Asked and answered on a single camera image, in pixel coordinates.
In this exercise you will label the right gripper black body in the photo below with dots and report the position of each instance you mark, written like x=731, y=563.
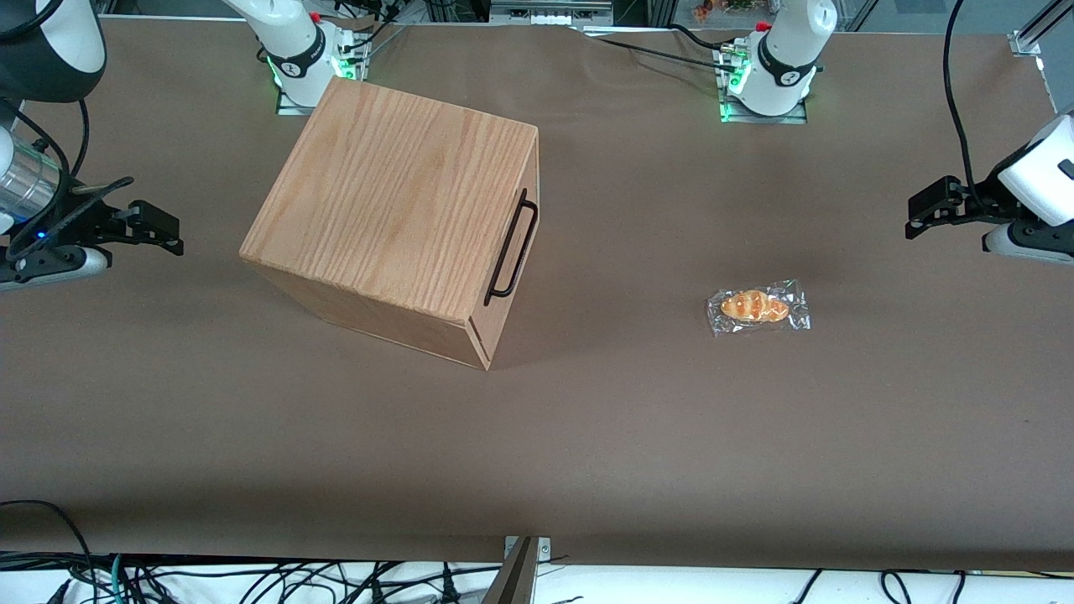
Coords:
x=86, y=221

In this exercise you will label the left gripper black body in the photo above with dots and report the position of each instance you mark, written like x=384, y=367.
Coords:
x=972, y=206

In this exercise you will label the light wooden cabinet door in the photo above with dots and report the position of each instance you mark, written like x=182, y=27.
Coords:
x=528, y=172

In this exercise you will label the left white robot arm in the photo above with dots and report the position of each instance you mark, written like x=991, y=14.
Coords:
x=784, y=59

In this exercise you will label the oak wooden drawer cabinet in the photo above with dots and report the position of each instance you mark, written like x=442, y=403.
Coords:
x=386, y=193

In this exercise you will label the bread roll in clear wrapper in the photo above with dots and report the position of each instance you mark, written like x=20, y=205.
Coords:
x=755, y=306

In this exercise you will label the orange object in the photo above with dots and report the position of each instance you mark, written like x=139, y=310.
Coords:
x=705, y=10

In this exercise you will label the brown paper table cover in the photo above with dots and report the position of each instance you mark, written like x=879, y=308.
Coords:
x=671, y=419

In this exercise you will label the grey electronic device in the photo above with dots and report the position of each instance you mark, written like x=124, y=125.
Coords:
x=545, y=13

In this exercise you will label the dark metal mounting bar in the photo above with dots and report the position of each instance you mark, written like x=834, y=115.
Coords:
x=513, y=579

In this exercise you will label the left wrist camera white housing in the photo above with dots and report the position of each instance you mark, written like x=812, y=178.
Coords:
x=1019, y=242

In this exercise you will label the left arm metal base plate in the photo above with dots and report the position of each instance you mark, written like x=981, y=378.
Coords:
x=789, y=119

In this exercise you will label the aluminium frame profile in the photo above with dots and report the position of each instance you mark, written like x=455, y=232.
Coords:
x=1028, y=42

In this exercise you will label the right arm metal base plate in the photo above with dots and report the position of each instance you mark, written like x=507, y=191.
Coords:
x=289, y=107

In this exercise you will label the small metal bracket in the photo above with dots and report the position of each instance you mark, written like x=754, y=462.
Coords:
x=544, y=547

